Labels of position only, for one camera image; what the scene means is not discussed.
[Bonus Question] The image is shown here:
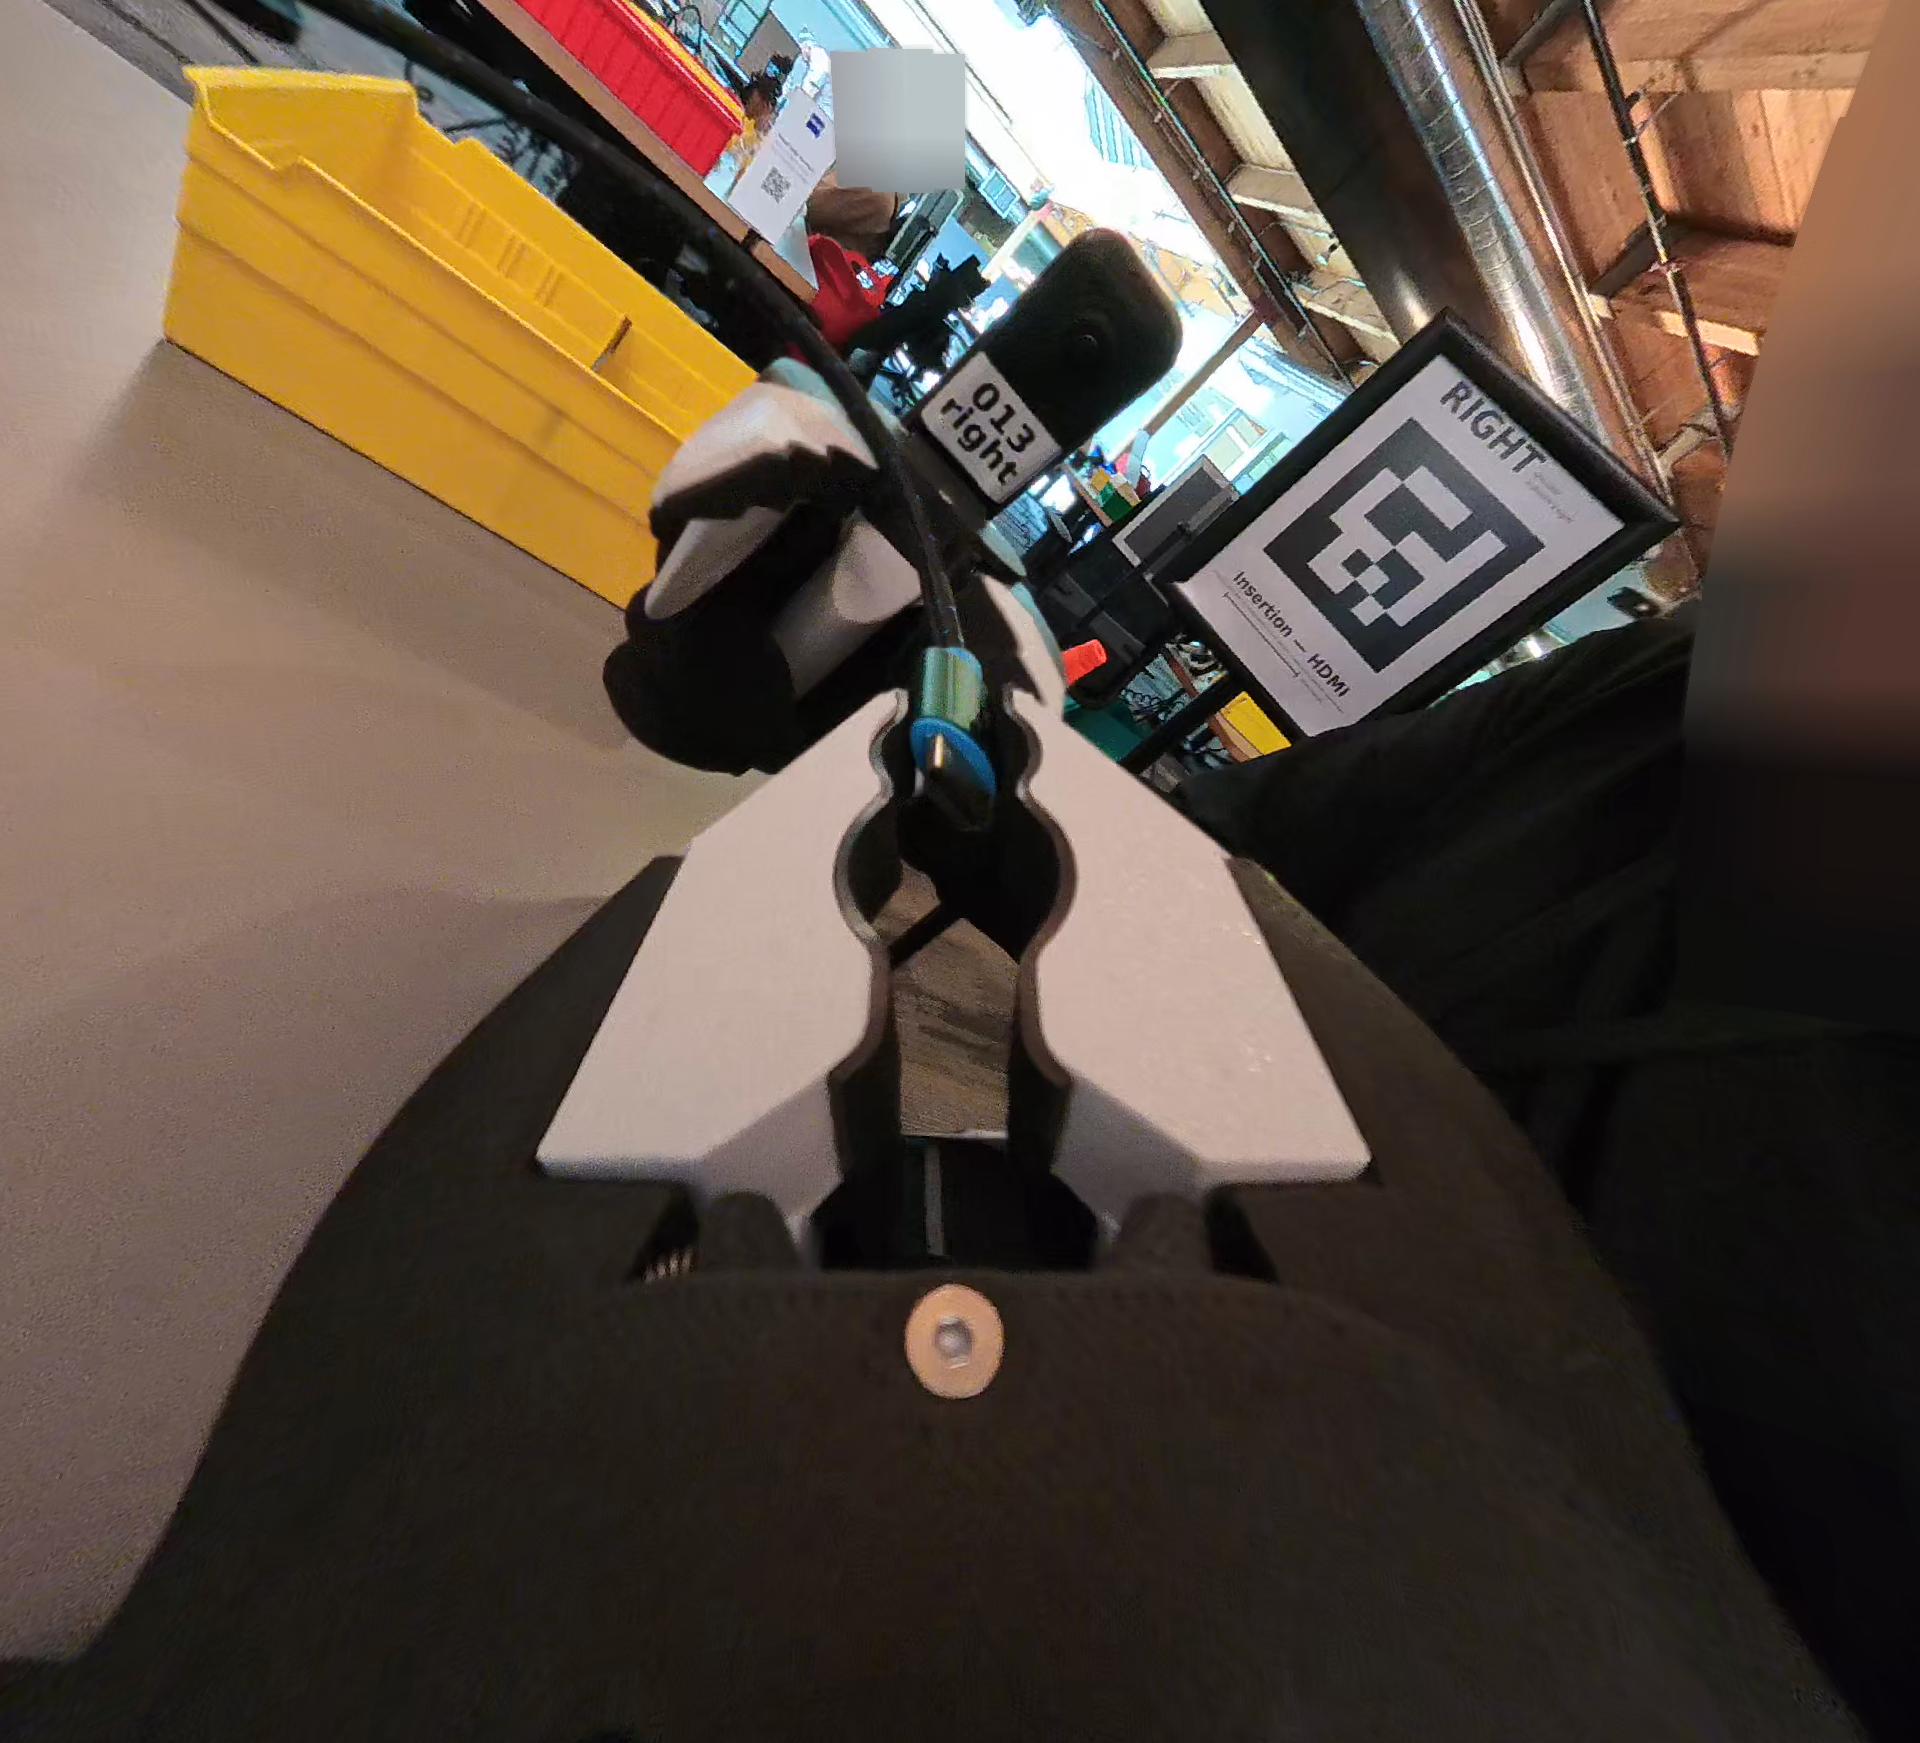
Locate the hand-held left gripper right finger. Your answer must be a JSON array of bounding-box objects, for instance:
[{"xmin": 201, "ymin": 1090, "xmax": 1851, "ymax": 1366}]
[{"xmin": 1008, "ymin": 705, "xmax": 1373, "ymax": 1239}]

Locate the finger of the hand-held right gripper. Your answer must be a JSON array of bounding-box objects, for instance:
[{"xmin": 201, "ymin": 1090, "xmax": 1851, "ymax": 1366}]
[{"xmin": 973, "ymin": 573, "xmax": 1072, "ymax": 729}]

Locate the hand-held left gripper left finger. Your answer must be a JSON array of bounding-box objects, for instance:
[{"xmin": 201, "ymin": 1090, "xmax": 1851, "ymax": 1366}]
[{"xmin": 534, "ymin": 691, "xmax": 919, "ymax": 1236}]

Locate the black braided hdmi cable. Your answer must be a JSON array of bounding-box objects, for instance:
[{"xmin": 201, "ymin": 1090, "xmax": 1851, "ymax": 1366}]
[{"xmin": 0, "ymin": 0, "xmax": 1006, "ymax": 842}]

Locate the yellow plastic bin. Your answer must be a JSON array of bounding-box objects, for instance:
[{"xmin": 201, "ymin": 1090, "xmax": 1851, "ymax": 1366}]
[{"xmin": 163, "ymin": 67, "xmax": 760, "ymax": 609}]

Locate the person's right hand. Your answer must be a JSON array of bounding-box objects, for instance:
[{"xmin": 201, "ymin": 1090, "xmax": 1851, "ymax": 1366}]
[{"xmin": 605, "ymin": 461, "xmax": 919, "ymax": 777}]

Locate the white paper sign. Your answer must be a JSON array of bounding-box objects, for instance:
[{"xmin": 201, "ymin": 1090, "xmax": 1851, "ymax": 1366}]
[{"xmin": 728, "ymin": 92, "xmax": 833, "ymax": 246}]

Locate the framed marker sign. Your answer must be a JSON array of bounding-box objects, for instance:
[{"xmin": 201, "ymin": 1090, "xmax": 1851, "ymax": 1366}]
[{"xmin": 1163, "ymin": 310, "xmax": 1682, "ymax": 742}]

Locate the person's black clothing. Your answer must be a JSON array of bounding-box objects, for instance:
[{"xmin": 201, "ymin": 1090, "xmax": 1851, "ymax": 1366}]
[{"xmin": 1171, "ymin": 603, "xmax": 1920, "ymax": 1743}]

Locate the long red plastic bin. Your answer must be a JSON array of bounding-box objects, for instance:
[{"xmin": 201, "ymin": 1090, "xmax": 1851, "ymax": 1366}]
[{"xmin": 473, "ymin": 0, "xmax": 747, "ymax": 182}]

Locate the wooden table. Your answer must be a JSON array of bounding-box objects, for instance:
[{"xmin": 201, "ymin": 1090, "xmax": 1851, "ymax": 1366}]
[{"xmin": 363, "ymin": 0, "xmax": 820, "ymax": 306}]

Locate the silver ventilation duct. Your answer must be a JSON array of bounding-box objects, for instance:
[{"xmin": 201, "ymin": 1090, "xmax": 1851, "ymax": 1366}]
[{"xmin": 1271, "ymin": 0, "xmax": 1619, "ymax": 428}]

